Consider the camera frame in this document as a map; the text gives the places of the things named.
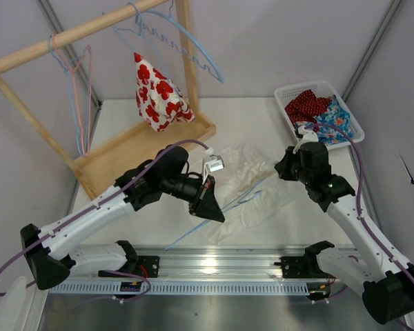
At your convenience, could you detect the wooden clothes rack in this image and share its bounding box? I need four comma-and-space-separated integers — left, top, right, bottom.
0, 0, 217, 201

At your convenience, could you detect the white slotted cable duct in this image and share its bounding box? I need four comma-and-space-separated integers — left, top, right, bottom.
50, 280, 328, 296

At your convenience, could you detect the white laundry basket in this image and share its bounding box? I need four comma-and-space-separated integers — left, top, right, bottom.
274, 81, 365, 143

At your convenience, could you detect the red dotted garment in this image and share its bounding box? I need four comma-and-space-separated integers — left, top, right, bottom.
285, 90, 331, 123

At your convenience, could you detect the red poppy print skirt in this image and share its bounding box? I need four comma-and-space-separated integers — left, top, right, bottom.
133, 53, 195, 132

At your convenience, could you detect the aluminium mounting rail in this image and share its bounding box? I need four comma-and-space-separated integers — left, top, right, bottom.
34, 244, 366, 282

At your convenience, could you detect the thick blue plastic hanger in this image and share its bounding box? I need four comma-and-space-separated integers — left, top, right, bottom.
135, 10, 225, 83

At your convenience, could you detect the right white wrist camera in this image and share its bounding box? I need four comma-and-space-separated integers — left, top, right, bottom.
293, 126, 319, 154

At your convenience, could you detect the blue floral garment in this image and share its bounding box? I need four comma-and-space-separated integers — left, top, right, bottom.
293, 95, 353, 146

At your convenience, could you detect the white cloth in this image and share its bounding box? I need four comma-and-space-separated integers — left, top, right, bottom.
192, 143, 308, 244

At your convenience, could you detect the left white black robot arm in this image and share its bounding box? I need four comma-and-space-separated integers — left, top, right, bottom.
20, 146, 225, 290

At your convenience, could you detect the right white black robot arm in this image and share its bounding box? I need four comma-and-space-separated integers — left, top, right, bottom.
275, 142, 414, 325

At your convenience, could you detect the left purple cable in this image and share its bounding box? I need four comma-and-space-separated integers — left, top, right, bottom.
0, 139, 213, 306

